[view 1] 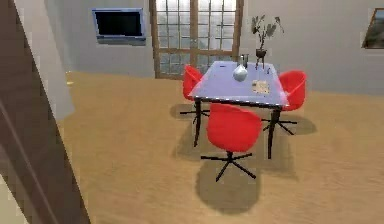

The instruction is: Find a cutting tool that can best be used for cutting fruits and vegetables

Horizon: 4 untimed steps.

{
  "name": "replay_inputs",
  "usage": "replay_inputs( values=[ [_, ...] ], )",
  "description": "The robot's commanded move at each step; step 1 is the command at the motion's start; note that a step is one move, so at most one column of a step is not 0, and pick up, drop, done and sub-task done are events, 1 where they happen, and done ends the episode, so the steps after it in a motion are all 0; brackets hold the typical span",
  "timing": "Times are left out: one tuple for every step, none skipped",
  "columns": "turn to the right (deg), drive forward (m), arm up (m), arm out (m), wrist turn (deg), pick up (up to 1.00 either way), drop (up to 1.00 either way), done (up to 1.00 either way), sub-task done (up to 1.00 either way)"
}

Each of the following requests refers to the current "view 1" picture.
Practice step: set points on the red swivel chair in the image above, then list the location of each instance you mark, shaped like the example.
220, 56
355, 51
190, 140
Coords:
232, 128
191, 80
294, 87

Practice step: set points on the pale blue dining table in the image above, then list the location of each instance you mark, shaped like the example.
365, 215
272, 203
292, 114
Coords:
223, 85

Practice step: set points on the white round vase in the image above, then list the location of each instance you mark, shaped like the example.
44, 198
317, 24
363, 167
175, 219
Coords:
240, 73

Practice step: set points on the tan paper sheet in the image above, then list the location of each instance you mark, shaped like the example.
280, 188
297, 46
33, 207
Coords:
260, 86

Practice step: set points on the dark glass cup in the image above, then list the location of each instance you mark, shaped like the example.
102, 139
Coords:
245, 60

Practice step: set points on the wooden framed window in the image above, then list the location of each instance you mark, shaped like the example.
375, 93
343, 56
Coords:
194, 36

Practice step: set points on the potted house plant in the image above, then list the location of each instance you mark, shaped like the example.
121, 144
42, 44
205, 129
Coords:
263, 36

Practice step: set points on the brown room door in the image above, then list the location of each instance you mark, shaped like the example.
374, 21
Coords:
30, 116

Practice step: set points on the wall-mounted television set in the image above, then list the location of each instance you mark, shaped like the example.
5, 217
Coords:
119, 25

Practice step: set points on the framed wall picture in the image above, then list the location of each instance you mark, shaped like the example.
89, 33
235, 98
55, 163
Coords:
375, 30

